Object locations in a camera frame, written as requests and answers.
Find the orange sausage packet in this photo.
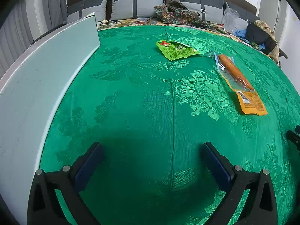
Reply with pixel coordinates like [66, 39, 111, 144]
[212, 51, 267, 116]

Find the green floral tablecloth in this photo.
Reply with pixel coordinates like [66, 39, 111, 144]
[40, 25, 299, 224]

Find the green snack packet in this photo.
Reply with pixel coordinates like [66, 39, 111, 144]
[156, 40, 200, 61]

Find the grey sofa cushion far left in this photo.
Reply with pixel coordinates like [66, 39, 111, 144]
[67, 0, 107, 23]

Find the white storage box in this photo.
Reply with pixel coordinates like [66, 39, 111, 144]
[1, 14, 100, 224]

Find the grey sofa cushion right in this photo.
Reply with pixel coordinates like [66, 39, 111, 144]
[179, 0, 224, 23]

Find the floral patterned cloth heap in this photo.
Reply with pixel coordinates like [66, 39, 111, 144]
[154, 0, 211, 27]

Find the grey sofa cushion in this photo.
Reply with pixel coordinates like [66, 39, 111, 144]
[111, 0, 164, 20]
[67, 0, 107, 23]
[179, 0, 224, 23]

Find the clear plastic bag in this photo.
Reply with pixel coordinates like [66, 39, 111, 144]
[221, 8, 239, 34]

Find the dark clothes pile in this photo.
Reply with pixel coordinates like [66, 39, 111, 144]
[246, 20, 288, 65]

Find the colourful flower bedspread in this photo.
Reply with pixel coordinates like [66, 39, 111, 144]
[97, 17, 231, 36]

